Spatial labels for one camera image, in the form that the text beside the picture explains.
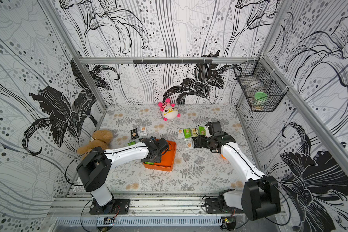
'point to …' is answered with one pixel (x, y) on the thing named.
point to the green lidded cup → (260, 97)
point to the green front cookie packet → (148, 162)
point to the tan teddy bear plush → (100, 138)
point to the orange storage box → (167, 159)
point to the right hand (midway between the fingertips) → (201, 140)
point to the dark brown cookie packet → (134, 134)
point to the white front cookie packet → (143, 131)
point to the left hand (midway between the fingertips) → (153, 160)
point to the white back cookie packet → (189, 142)
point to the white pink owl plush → (169, 111)
